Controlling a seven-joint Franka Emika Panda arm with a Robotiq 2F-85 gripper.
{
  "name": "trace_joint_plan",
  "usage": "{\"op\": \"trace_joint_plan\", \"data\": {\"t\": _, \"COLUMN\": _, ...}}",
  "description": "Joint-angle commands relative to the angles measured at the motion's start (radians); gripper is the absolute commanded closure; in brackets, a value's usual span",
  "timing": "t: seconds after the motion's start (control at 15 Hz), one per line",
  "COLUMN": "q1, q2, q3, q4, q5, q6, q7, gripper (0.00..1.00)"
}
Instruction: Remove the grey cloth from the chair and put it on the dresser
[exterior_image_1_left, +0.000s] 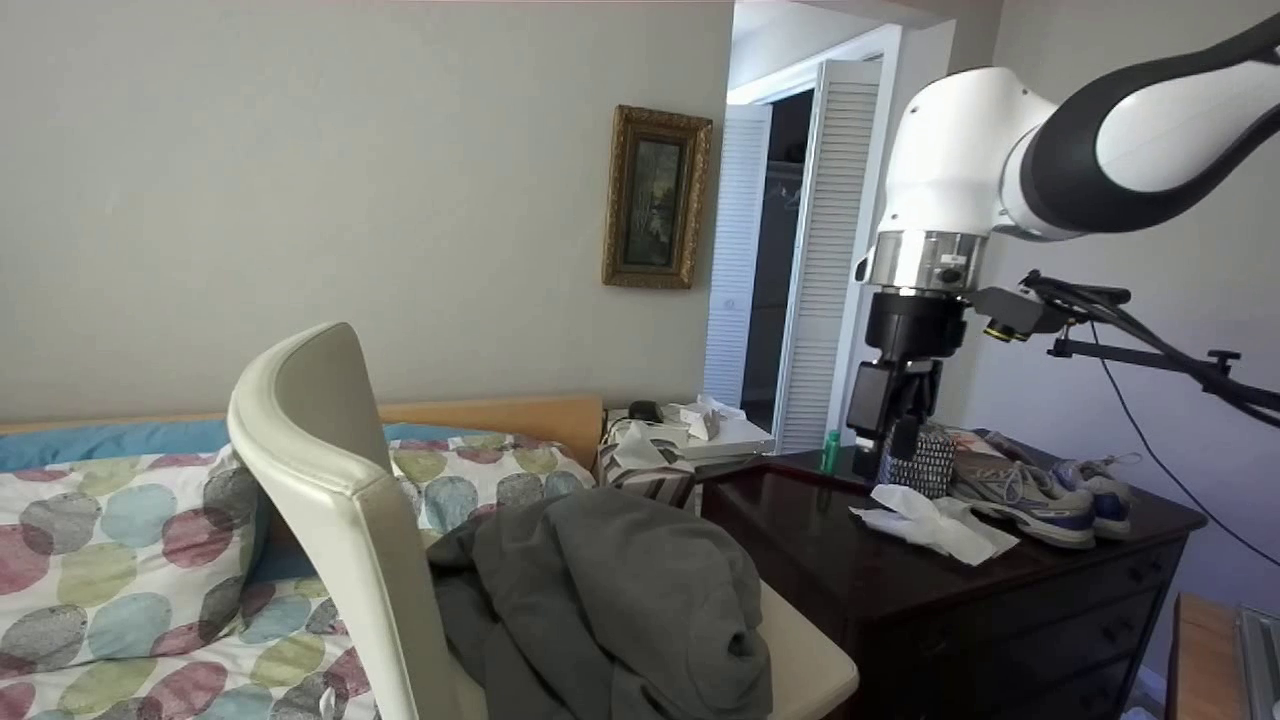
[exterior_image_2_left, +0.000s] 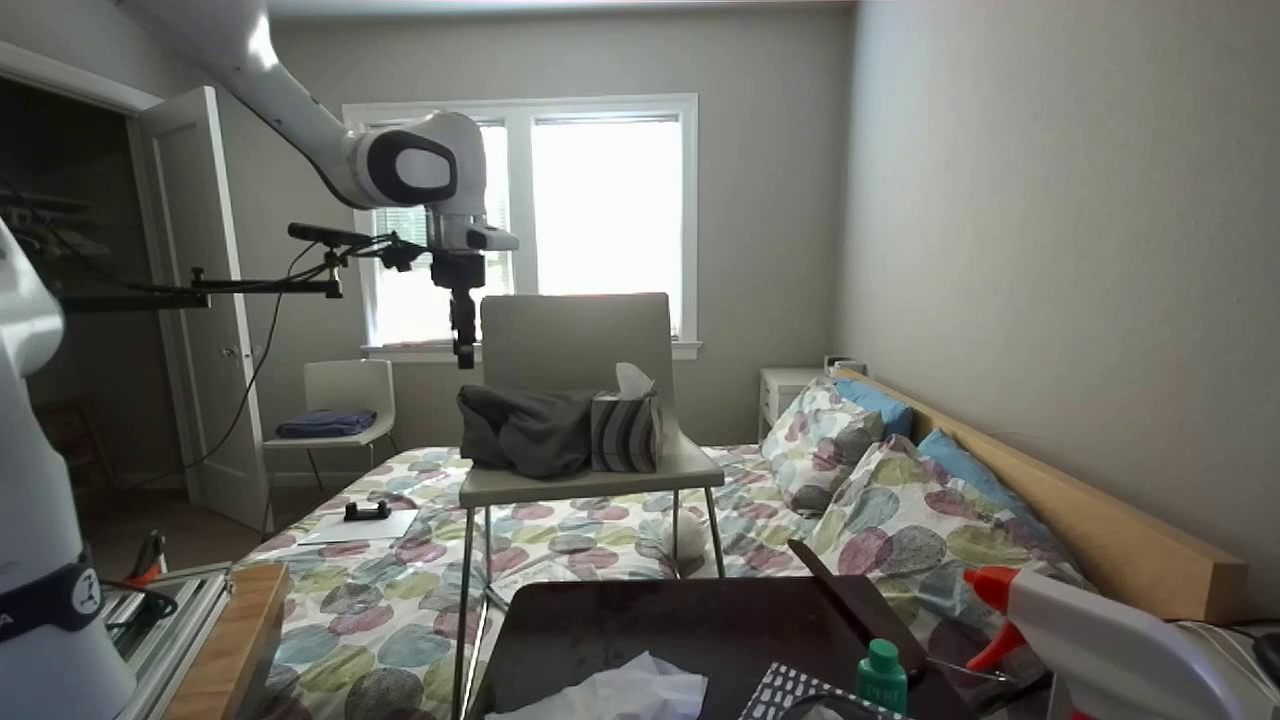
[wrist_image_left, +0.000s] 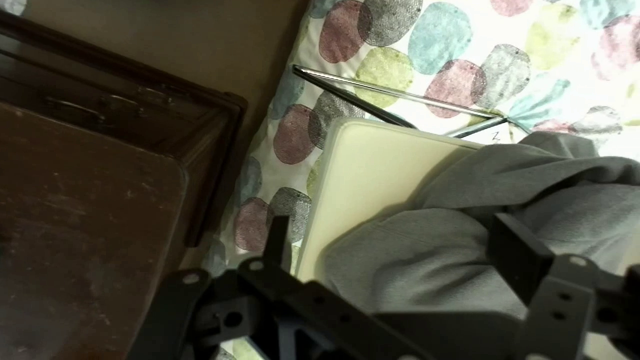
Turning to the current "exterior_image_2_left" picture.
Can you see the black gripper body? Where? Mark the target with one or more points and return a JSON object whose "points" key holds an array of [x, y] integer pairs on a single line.
{"points": [[457, 287]]}

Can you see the grey fleece cloth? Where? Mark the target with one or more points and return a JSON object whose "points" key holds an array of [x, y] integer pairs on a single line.
{"points": [[522, 434]]}

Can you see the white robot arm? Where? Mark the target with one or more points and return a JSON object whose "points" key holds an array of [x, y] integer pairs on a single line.
{"points": [[307, 119]]}

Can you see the white robot base shell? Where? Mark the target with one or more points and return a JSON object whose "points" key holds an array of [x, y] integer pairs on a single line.
{"points": [[40, 533]]}

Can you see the white chair with metal legs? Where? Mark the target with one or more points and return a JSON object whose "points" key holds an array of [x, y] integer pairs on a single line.
{"points": [[574, 332]]}

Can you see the small white side chair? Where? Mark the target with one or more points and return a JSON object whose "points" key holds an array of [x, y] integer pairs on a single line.
{"points": [[351, 395]]}

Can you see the blue folded garment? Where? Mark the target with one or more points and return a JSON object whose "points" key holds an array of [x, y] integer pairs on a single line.
{"points": [[326, 427]]}

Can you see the white framed window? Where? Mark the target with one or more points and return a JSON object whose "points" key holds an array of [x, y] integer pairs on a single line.
{"points": [[607, 213]]}

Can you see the grey striped cushion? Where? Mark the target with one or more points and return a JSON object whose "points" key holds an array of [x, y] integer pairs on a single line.
{"points": [[627, 427]]}

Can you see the small black device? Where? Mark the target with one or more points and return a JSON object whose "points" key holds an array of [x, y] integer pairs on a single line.
{"points": [[366, 508]]}

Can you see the floral bed duvet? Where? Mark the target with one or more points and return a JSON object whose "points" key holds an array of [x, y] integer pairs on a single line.
{"points": [[385, 603]]}

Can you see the white door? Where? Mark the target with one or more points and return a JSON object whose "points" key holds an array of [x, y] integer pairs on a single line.
{"points": [[203, 307]]}

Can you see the white nightstand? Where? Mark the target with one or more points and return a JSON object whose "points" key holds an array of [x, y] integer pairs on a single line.
{"points": [[790, 395]]}

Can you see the small floral pillow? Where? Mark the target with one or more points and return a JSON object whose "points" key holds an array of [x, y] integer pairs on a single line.
{"points": [[818, 447]]}

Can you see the white crumpled tissue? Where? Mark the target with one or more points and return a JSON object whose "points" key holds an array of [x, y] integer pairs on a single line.
{"points": [[613, 689]]}

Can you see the light wooden board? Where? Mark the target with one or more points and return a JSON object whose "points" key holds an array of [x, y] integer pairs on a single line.
{"points": [[226, 644]]}

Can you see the small blue pillow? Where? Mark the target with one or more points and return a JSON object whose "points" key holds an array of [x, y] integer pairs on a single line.
{"points": [[872, 402]]}

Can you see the black mesh organizer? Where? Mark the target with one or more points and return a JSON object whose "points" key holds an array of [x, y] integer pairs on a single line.
{"points": [[793, 692]]}

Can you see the large floral pillow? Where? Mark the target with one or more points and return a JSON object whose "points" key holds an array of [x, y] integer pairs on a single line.
{"points": [[920, 525]]}

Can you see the long blue pillow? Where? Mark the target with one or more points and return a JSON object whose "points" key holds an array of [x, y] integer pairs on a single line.
{"points": [[974, 474]]}

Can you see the red-capped bottle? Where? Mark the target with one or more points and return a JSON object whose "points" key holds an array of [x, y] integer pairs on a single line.
{"points": [[883, 672]]}

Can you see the light wooden headboard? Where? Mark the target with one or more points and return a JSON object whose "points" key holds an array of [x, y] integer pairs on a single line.
{"points": [[1134, 543]]}

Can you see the white spray bottle orange trigger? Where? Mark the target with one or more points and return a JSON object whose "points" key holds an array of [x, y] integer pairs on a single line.
{"points": [[1121, 654]]}

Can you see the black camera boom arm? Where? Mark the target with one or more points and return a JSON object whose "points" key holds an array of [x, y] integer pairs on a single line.
{"points": [[215, 287]]}

